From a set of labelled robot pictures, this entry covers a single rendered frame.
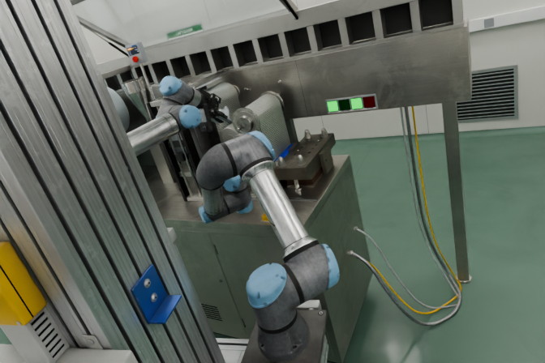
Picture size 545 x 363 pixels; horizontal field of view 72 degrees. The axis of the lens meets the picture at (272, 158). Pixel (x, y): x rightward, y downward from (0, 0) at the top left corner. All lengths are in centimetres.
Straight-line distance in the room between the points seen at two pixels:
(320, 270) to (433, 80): 102
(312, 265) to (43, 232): 67
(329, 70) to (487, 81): 253
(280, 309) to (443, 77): 117
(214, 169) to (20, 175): 63
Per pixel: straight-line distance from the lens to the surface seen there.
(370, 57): 177
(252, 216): 164
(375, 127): 443
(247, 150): 115
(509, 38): 409
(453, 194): 216
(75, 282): 70
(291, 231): 109
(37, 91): 69
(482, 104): 423
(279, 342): 112
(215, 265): 194
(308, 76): 188
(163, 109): 137
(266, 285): 102
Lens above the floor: 169
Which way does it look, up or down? 21 degrees down
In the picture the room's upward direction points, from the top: 16 degrees counter-clockwise
